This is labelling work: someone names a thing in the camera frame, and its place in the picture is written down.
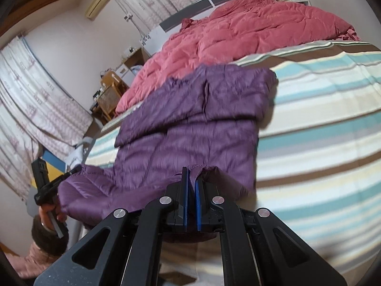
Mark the purple down jacket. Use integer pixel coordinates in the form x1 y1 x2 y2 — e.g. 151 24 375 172
58 65 277 225

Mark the person left hand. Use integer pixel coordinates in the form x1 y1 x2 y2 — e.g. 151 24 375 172
37 203 69 231

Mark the patterned curtain at side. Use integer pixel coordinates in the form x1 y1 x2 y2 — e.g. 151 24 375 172
1 37 93 200

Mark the striped bed sheet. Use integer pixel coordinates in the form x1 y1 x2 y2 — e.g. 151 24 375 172
85 39 381 286

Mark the wooden wicker chair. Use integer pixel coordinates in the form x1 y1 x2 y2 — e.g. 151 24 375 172
97 70 129 121

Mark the wooden desk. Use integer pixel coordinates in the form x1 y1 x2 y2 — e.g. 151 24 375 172
90 47 149 125

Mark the white bedside cabinet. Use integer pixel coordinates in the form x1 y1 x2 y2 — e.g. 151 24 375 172
115 64 135 87

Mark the red pink quilt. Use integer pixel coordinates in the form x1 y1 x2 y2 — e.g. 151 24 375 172
115 0 360 114

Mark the wall power socket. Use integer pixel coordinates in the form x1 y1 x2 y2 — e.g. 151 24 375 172
124 14 133 22

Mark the beige wall air conditioner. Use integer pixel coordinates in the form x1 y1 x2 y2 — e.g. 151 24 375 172
85 0 110 21

